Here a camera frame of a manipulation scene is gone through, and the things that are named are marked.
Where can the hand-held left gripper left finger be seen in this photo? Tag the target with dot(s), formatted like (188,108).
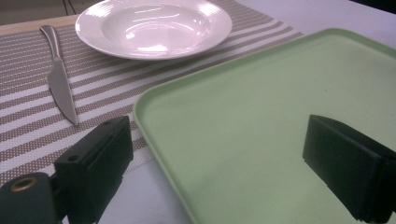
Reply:
(93,168)

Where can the white deep plate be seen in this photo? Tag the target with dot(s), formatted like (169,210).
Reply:
(154,26)

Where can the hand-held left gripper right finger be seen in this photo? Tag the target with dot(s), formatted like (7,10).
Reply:
(345,161)

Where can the brown striped woven placemat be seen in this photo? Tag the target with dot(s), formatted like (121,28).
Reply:
(102,87)

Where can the silver table knife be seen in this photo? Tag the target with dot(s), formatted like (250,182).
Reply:
(59,81)

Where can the green plastic tray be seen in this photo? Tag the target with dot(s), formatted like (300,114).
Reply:
(264,130)

